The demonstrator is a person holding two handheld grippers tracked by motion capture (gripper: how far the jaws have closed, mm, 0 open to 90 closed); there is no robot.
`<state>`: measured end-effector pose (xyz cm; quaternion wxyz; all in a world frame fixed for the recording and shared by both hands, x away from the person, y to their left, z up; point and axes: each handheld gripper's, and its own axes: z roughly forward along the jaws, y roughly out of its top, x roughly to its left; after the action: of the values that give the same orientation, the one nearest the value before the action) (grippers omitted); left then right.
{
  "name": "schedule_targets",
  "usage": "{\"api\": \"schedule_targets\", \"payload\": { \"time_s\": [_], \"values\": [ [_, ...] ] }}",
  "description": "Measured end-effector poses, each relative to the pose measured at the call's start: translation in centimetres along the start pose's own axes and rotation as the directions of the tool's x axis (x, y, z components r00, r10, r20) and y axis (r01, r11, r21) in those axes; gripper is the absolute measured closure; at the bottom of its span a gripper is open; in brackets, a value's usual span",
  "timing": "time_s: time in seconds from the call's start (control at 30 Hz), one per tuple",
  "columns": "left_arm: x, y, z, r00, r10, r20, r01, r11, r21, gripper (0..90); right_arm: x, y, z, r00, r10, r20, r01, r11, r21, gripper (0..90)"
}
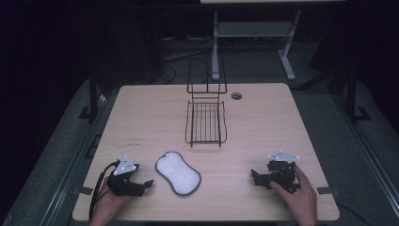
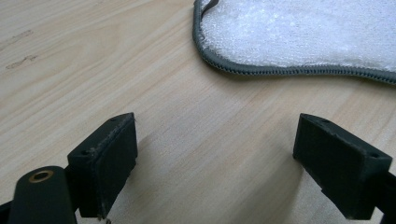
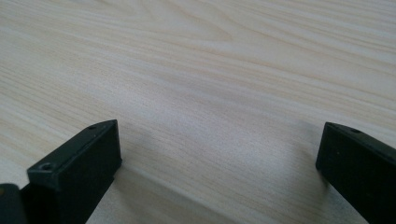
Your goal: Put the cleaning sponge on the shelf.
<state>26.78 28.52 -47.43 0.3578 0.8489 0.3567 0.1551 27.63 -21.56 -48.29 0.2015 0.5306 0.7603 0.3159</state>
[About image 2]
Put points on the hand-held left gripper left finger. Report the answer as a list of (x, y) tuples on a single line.
[(106, 168)]

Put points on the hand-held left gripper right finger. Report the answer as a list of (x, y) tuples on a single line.
[(339, 168)]

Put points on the white towel with grey edge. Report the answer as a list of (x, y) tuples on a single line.
[(295, 31)]

